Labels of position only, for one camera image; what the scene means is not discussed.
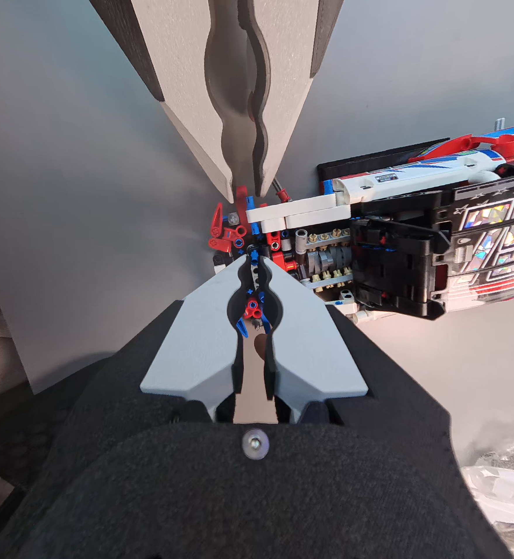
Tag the small blue brick pin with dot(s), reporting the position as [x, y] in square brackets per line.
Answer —
[253, 253]

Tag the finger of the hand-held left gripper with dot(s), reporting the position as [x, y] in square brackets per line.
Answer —
[287, 65]
[174, 65]

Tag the clear plastic bags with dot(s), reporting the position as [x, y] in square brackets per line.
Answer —
[501, 493]

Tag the toy brick race car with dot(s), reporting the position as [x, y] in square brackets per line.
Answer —
[392, 244]

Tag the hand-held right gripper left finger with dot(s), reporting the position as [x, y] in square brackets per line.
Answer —
[196, 345]

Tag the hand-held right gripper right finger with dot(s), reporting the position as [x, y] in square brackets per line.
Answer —
[314, 349]

